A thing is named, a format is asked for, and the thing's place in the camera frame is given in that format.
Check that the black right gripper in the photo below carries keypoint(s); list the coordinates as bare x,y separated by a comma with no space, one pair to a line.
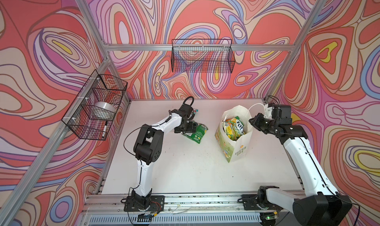
255,121

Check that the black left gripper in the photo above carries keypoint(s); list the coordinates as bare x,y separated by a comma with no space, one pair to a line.
190,129

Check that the green Fox's candy bag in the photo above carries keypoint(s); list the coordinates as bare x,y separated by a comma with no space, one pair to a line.
197,136

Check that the yellow-green Fox's candy bag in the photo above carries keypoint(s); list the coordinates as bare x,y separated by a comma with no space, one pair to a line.
233,128

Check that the white paper bag with flowers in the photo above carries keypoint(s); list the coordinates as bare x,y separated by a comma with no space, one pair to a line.
236,150

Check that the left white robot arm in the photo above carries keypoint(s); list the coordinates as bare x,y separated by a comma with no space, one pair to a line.
148,148

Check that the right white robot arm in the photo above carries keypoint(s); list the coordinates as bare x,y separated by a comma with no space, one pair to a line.
322,205

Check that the silver tape roll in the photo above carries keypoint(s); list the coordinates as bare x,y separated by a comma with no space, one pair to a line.
106,106

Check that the black wire basket back wall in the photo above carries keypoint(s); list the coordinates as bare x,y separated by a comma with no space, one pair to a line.
202,55

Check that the black wire basket wall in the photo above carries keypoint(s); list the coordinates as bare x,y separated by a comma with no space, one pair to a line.
202,55
87,121

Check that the black wire basket left wall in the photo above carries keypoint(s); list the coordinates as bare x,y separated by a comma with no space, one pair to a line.
87,121

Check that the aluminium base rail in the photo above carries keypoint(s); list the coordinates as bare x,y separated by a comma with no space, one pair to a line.
179,209

